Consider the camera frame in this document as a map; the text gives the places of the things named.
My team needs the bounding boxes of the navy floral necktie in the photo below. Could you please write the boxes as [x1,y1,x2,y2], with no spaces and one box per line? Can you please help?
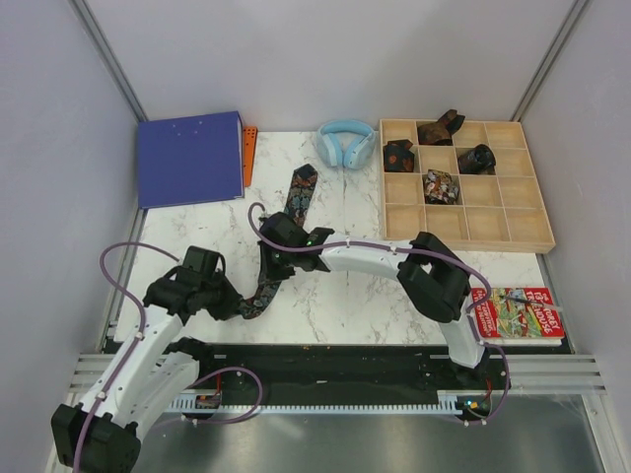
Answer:
[238,164,317,319]

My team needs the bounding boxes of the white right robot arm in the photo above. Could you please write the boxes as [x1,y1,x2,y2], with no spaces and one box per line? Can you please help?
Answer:
[253,212,487,388]

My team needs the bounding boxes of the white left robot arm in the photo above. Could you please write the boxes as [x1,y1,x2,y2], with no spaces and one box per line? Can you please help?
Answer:
[51,246,241,472]

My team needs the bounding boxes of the orange perforated plastic piece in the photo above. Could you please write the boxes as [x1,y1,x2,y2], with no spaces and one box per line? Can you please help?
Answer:
[243,126,258,187]

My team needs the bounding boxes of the light blue headphones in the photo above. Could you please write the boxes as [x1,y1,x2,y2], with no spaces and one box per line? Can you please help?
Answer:
[315,120,377,170]

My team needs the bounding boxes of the dark orange-dotted rolled tie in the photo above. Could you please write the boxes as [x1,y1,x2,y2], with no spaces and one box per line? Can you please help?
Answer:
[384,139,415,172]

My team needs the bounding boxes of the red white patterned rolled tie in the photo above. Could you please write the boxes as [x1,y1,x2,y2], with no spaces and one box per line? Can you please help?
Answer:
[423,169,459,205]

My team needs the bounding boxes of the brown patterned rolled tie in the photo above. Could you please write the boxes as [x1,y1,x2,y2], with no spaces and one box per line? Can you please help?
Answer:
[417,109,465,146]

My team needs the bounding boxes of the wooden compartment tray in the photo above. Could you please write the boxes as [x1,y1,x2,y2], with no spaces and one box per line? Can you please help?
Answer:
[380,118,555,254]

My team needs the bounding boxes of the black glossy rolled tie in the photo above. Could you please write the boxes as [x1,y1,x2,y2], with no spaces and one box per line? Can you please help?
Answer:
[457,144,496,174]

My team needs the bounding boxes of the red children's book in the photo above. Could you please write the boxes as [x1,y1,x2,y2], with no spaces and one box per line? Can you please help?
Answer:
[472,287,566,347]

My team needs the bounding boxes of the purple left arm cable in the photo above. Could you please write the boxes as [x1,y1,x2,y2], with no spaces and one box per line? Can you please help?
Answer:
[73,241,265,469]

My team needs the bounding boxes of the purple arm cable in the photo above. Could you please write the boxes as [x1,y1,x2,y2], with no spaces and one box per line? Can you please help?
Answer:
[247,202,512,429]
[73,241,265,469]

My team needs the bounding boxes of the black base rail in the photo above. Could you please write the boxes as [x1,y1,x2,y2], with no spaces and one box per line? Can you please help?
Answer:
[199,345,509,404]

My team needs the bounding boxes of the white cable duct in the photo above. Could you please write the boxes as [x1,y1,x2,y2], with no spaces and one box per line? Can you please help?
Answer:
[165,391,490,416]

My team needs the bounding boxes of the blue ring binder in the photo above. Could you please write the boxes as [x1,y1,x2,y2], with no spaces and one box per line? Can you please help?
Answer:
[136,111,245,209]

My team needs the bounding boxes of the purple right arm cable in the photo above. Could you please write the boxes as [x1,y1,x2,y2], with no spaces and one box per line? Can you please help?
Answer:
[247,202,512,429]

